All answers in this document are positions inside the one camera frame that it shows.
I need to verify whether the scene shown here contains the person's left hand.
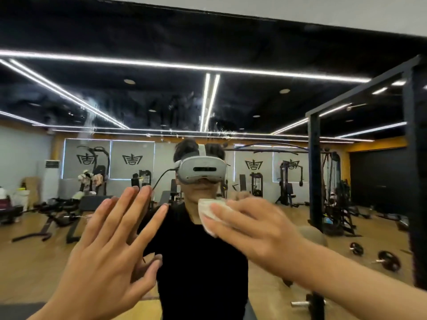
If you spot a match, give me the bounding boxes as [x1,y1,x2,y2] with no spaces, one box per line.
[43,185,169,320]

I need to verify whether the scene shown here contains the person's right hand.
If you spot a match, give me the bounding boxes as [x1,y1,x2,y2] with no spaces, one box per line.
[201,197,315,291]

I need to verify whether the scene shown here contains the white cleaning cloth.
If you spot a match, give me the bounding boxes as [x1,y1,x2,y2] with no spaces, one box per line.
[197,197,235,238]

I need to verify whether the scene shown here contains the person's right forearm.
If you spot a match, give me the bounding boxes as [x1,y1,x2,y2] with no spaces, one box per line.
[300,237,427,320]

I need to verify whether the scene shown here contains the person's left forearm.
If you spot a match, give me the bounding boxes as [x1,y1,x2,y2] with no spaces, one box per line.
[28,301,101,320]

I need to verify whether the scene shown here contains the black weight bench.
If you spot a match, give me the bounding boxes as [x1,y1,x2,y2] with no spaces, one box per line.
[11,194,115,244]

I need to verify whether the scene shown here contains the small black gym machine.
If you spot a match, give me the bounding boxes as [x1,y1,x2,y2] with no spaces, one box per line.
[250,172,264,198]

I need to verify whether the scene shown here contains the black t-shirt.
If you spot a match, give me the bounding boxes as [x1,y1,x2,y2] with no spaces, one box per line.
[137,200,249,320]

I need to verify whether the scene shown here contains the black tall exercise machine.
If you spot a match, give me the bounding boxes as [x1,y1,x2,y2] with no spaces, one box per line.
[77,146,111,197]

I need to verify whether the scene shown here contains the grey logo window blind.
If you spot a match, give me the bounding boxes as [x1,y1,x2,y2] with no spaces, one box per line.
[63,139,111,180]
[234,151,274,191]
[272,152,309,184]
[110,140,156,181]

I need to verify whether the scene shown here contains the white standing air conditioner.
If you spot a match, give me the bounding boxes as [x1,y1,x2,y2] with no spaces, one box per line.
[43,159,61,201]

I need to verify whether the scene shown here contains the grey headset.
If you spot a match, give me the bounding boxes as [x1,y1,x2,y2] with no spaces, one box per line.
[175,144,228,186]

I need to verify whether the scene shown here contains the black weight stack machine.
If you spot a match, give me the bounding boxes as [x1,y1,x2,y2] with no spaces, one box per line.
[276,159,305,208]

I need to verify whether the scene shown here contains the brown cardboard box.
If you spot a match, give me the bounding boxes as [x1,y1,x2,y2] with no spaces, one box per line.
[22,176,40,208]

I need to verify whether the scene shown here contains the white bin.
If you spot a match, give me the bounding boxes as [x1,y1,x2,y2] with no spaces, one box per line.
[13,190,31,212]

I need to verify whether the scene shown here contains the black barbell with plates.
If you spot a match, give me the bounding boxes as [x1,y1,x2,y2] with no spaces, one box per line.
[290,291,327,320]

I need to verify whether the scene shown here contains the ceiling light strips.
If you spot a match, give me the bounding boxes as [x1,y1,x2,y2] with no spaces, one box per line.
[0,49,408,144]

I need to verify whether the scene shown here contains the large black weight plate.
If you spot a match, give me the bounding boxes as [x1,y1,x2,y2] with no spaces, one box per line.
[372,250,402,272]

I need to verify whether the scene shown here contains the black headset cable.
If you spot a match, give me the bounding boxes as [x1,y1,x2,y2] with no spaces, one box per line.
[151,168,181,191]

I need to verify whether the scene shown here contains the black cable crossover machine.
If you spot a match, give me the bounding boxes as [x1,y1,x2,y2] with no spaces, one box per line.
[321,151,362,238]

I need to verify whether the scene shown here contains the large wall mirror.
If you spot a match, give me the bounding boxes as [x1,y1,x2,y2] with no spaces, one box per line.
[0,0,427,320]

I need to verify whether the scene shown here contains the black power rack frame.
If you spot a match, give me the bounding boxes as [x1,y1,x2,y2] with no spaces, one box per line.
[305,55,427,291]

